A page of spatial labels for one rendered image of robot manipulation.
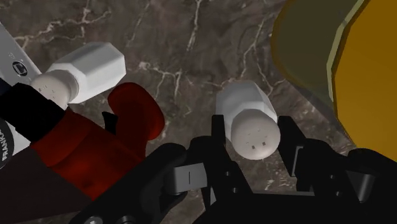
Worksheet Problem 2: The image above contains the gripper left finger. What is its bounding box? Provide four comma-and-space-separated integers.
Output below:
69, 114, 254, 224

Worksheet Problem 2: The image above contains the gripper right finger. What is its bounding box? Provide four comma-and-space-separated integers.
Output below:
277, 116, 397, 206

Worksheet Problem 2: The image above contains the white salt shaker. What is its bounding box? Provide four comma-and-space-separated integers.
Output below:
30, 41, 127, 110
215, 80, 281, 161

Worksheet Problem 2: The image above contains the yellow bowl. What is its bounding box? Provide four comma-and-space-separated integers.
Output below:
270, 0, 397, 162

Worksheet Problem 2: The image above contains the red object with black handle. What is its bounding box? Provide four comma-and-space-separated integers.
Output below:
0, 81, 166, 201

